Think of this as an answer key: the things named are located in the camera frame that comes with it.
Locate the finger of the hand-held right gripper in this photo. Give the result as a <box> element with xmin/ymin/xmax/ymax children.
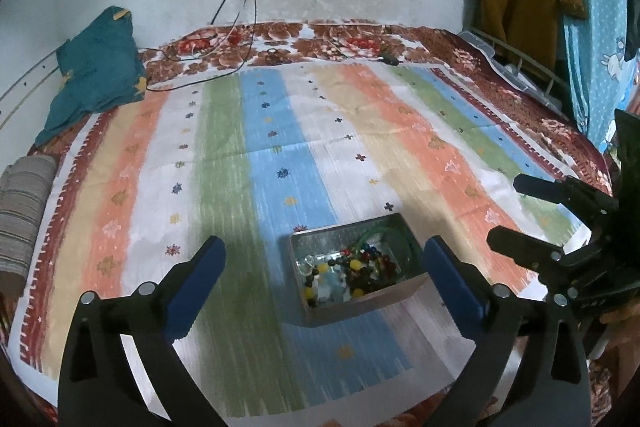
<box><xmin>486</xmin><ymin>227</ymin><xmax>571</xmax><ymax>280</ymax></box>
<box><xmin>513</xmin><ymin>173</ymin><xmax>621</xmax><ymax>219</ymax></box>

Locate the light blue bead bracelet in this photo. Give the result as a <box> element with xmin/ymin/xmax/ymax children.
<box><xmin>315</xmin><ymin>274</ymin><xmax>352</xmax><ymax>304</ymax></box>

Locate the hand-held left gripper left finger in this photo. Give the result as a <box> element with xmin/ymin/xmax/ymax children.
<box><xmin>57</xmin><ymin>235</ymin><xmax>227</xmax><ymax>427</ymax></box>

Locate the grey striped rolled cloth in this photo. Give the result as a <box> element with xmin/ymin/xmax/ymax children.
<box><xmin>0</xmin><ymin>155</ymin><xmax>58</xmax><ymax>280</ymax></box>

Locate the blue patterned hanging cloth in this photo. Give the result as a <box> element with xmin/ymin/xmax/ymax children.
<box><xmin>555</xmin><ymin>0</ymin><xmax>640</xmax><ymax>152</ymax></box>

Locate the white metal rack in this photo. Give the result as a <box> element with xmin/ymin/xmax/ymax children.
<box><xmin>460</xmin><ymin>27</ymin><xmax>576</xmax><ymax>108</ymax></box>

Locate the white headboard panel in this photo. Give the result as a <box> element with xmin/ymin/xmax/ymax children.
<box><xmin>0</xmin><ymin>49</ymin><xmax>66</xmax><ymax>130</ymax></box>

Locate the silver metal tin box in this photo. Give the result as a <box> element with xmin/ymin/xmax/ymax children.
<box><xmin>288</xmin><ymin>213</ymin><xmax>431</xmax><ymax>328</ymax></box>

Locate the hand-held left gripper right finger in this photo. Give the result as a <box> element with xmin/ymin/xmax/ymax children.
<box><xmin>424</xmin><ymin>235</ymin><xmax>591</xmax><ymax>427</ymax></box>

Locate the person's right hand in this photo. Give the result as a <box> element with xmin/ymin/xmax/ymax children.
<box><xmin>587</xmin><ymin>307</ymin><xmax>640</xmax><ymax>360</ymax></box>

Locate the white bead bracelet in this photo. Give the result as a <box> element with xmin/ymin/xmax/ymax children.
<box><xmin>296</xmin><ymin>252</ymin><xmax>322</xmax><ymax>279</ymax></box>

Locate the multicolour glass bead bracelet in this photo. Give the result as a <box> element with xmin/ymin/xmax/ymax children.
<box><xmin>342</xmin><ymin>243</ymin><xmax>397</xmax><ymax>280</ymax></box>

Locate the striped pastel mat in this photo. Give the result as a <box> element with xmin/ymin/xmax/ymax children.
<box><xmin>10</xmin><ymin>59</ymin><xmax>591</xmax><ymax>418</ymax></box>

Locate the dark red bead bracelet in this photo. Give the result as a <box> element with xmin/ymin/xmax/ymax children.
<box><xmin>347</xmin><ymin>274</ymin><xmax>383</xmax><ymax>299</ymax></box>

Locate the teal cloth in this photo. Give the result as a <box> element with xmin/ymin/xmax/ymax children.
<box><xmin>35</xmin><ymin>6</ymin><xmax>148</xmax><ymax>146</ymax></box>

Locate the green jade bangle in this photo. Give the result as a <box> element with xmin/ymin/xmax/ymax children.
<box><xmin>357</xmin><ymin>227</ymin><xmax>417</xmax><ymax>269</ymax></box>

